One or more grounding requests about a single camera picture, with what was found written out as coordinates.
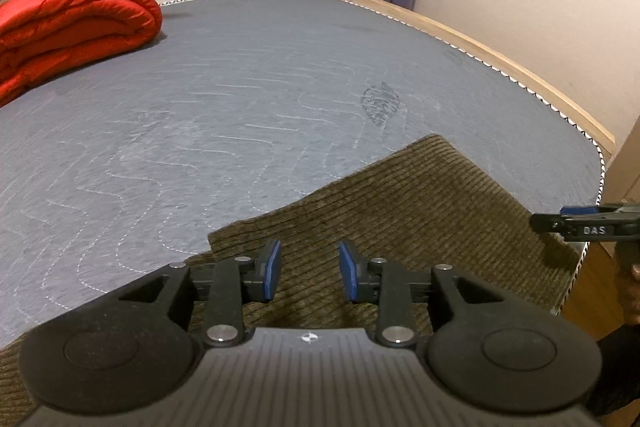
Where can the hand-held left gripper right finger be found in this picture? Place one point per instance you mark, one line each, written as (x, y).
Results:
(348, 269)

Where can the person's right forearm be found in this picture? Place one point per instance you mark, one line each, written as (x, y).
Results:
(617, 372)

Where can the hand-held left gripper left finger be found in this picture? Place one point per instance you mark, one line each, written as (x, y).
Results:
(271, 269)

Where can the red folded quilt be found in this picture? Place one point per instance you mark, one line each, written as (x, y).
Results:
(65, 22)

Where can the wooden bed frame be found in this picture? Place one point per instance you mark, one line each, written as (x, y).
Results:
(475, 42)

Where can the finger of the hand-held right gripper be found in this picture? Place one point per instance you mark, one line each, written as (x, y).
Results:
(560, 219)

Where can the grey quilted mattress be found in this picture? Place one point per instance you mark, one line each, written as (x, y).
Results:
(225, 107)

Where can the person's right hand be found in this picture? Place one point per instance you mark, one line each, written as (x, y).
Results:
(631, 287)

